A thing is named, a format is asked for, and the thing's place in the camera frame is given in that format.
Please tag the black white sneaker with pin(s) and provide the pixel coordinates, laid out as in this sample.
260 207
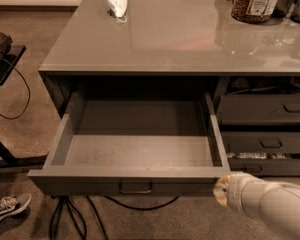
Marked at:
11 206

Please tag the clear jar of nuts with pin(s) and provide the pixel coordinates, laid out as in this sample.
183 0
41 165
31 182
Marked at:
253 11

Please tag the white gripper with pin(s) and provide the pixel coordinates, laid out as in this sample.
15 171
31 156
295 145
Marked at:
236 192

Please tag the right middle dark drawer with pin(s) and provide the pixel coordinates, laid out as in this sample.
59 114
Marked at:
262 142

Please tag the dark drawer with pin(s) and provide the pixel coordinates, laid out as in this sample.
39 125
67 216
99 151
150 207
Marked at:
260 109
262 142
267 167

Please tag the grey top drawer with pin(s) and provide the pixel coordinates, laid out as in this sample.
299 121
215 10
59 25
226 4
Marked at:
130 147

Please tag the grey cabinet counter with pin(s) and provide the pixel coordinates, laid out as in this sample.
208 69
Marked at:
183 37

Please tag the black side stand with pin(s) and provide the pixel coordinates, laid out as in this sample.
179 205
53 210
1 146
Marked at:
10 54

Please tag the dark cup on counter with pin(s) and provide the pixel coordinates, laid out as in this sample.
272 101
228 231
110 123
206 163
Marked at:
282 8

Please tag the right lower dark drawer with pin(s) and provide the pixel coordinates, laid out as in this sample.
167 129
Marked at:
267 167

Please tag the white face mask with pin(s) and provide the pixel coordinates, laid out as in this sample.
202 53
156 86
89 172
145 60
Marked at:
119 8

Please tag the right upper dark drawer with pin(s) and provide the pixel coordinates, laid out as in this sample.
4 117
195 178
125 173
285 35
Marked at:
260 109

